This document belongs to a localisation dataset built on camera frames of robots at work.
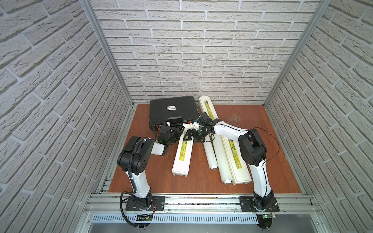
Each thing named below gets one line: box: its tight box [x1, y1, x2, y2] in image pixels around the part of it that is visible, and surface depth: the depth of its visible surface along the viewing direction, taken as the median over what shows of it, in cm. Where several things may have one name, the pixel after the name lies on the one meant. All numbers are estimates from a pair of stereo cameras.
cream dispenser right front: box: [220, 134, 252, 186], surface depth 79 cm
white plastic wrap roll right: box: [213, 134, 233, 185], surface depth 85 cm
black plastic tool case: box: [149, 96, 199, 132], surface depth 110 cm
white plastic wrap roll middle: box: [203, 134, 219, 170], surface depth 89 cm
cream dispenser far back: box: [198, 95, 219, 120], surface depth 109 cm
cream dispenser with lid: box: [171, 123, 194, 178], surface depth 83 cm
